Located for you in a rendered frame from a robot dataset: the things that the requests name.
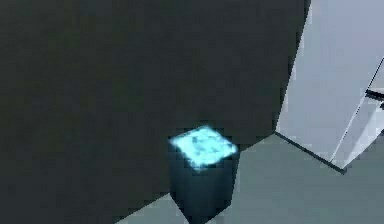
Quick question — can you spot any dark bin with cyan top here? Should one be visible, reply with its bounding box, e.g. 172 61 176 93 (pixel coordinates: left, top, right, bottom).
167 124 240 224

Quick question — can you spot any black door handle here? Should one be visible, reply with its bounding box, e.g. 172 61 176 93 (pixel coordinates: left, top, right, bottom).
364 88 384 111

